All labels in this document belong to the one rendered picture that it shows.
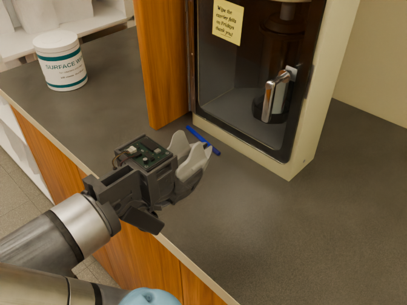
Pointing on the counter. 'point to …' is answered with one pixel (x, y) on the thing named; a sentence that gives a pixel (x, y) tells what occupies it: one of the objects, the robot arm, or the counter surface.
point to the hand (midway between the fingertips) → (203, 152)
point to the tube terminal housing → (323, 88)
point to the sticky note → (228, 20)
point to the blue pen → (202, 139)
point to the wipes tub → (60, 60)
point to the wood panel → (163, 58)
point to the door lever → (272, 94)
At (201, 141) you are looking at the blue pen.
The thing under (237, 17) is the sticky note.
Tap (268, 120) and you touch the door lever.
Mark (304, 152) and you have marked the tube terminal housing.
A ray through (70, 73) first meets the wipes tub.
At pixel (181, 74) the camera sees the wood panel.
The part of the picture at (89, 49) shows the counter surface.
